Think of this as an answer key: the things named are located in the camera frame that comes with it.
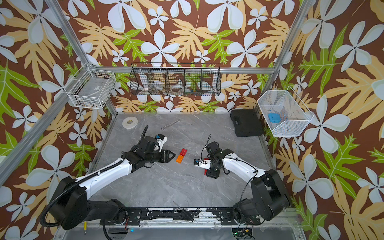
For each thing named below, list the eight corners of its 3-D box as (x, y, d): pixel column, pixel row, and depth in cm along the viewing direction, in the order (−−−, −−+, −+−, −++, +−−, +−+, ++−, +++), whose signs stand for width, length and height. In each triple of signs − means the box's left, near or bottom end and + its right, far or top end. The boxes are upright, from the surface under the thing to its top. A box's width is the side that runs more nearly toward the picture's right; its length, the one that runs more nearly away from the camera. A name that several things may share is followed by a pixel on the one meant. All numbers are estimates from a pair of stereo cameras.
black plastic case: (234, 136, 109) (236, 131, 104) (229, 114, 124) (231, 108, 119) (262, 136, 109) (265, 131, 104) (253, 114, 124) (256, 108, 119)
